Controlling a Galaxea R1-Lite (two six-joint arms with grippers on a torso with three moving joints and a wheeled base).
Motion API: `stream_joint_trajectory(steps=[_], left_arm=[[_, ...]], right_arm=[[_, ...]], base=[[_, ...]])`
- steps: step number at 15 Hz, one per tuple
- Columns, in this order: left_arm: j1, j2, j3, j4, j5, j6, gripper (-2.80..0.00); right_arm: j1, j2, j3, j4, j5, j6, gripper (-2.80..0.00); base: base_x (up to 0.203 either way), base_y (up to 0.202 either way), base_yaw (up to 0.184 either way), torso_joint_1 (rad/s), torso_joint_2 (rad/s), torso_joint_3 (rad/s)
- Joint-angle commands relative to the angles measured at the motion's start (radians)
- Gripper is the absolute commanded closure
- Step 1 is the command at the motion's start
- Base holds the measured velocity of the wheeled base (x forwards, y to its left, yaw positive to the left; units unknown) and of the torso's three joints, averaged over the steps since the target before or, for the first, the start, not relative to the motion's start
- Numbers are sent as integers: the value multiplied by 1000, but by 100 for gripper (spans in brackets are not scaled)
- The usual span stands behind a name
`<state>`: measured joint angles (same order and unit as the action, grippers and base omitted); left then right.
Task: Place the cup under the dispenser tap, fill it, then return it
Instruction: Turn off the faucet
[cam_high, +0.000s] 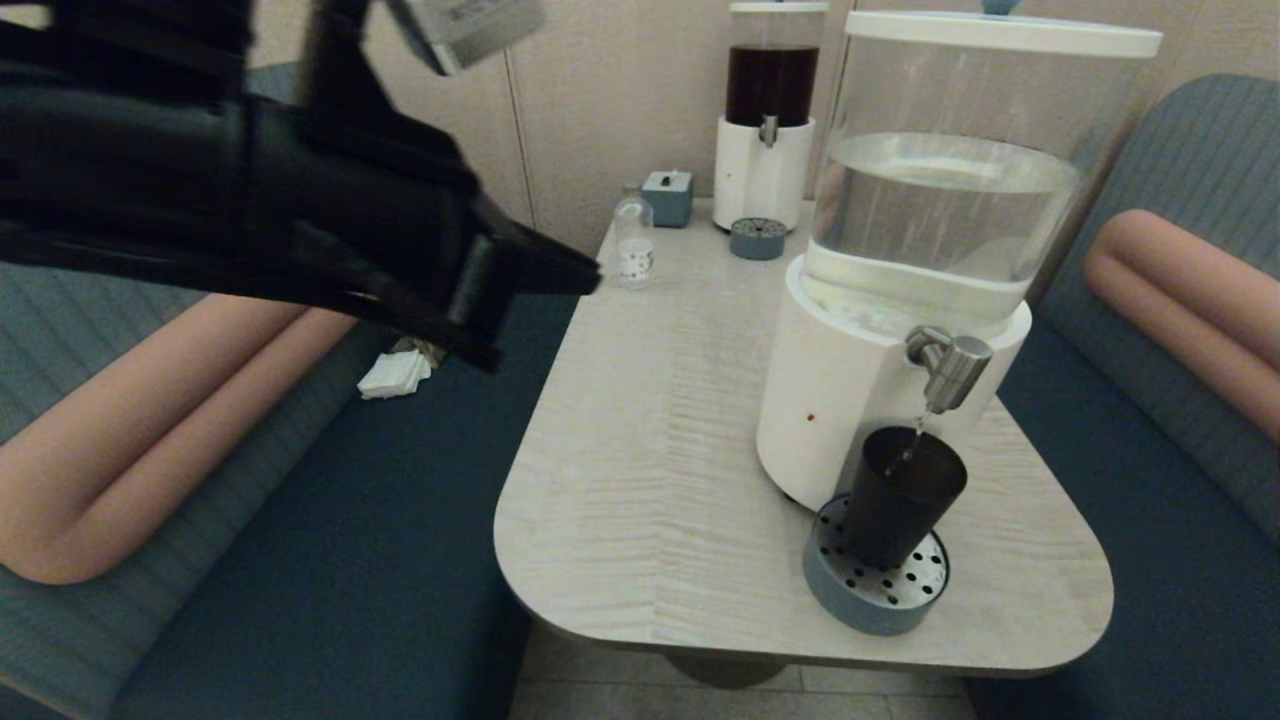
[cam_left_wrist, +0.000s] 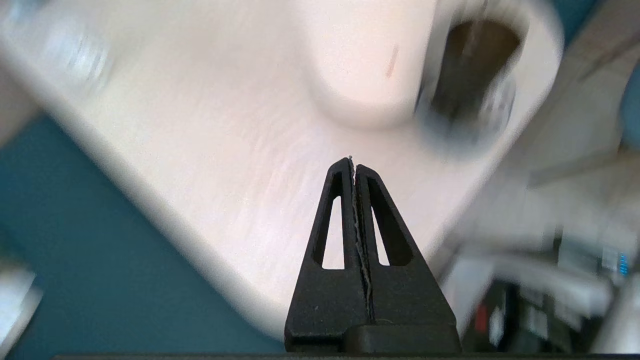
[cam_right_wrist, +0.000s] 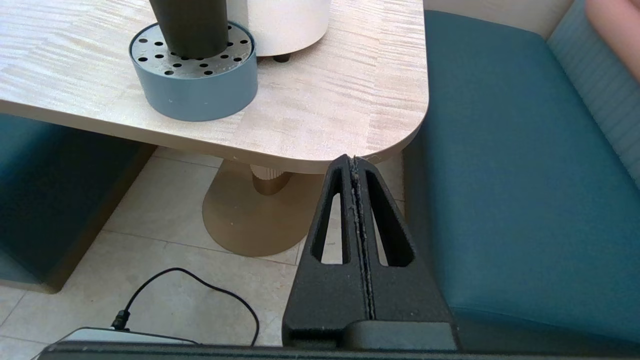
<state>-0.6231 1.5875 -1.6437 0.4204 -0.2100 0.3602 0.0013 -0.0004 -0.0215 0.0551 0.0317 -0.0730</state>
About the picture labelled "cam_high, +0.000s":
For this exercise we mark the large white clear water dispenser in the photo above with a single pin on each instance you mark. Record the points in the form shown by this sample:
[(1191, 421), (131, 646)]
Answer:
[(850, 380)]

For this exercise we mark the white folded napkin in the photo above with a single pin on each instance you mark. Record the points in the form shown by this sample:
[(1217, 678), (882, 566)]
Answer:
[(393, 377)]

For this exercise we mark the clear plastic bottle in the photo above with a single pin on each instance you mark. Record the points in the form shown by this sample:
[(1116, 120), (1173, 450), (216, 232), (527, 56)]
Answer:
[(634, 250)]

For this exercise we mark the small blue-grey drip tray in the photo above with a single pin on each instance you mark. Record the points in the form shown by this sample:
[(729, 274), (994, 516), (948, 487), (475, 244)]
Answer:
[(758, 240)]

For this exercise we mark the small white dark-drink dispenser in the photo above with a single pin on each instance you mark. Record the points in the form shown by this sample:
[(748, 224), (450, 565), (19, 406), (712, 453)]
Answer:
[(765, 170)]

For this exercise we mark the beige table pedestal base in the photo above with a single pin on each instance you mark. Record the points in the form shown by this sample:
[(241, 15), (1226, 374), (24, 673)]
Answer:
[(725, 672)]

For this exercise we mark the teal tissue box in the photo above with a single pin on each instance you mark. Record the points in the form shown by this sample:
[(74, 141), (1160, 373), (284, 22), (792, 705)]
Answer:
[(667, 198)]

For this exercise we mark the silver metal dispenser tap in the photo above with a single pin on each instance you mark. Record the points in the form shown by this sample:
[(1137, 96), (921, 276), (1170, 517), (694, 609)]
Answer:
[(950, 362)]

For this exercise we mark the large blue-grey perforated drip tray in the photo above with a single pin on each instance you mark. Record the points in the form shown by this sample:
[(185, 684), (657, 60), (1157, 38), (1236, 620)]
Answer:
[(860, 605)]

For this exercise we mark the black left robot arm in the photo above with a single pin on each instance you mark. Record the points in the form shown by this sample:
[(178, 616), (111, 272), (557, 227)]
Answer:
[(110, 150)]

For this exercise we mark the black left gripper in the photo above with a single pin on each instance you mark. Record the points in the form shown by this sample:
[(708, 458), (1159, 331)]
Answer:
[(370, 220)]

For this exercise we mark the teal upholstered booth bench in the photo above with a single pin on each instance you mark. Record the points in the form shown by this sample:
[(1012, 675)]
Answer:
[(1180, 560), (300, 550)]

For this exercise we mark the dark smoky plastic cup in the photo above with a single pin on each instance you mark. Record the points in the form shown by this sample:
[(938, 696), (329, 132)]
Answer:
[(897, 500)]

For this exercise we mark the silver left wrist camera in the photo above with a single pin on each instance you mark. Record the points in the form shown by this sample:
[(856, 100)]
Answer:
[(470, 30)]

